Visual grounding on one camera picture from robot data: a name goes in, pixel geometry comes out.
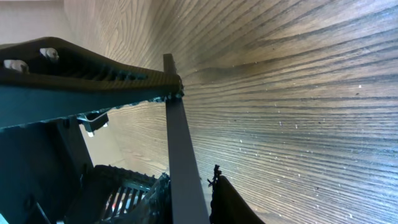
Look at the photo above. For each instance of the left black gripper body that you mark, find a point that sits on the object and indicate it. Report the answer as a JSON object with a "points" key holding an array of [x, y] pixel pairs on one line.
{"points": [[47, 175]]}

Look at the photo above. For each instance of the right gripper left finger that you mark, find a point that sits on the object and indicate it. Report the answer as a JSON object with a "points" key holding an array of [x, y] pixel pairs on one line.
{"points": [[116, 195]]}

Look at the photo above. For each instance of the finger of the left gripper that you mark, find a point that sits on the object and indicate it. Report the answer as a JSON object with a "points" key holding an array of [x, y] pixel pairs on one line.
{"points": [[50, 78]]}

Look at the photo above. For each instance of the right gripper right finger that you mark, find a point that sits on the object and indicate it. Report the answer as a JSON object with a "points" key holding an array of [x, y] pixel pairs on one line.
{"points": [[227, 206]]}

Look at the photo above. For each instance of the Samsung Galaxy smartphone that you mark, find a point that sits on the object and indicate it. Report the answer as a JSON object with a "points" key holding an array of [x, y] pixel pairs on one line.
{"points": [[188, 202]]}

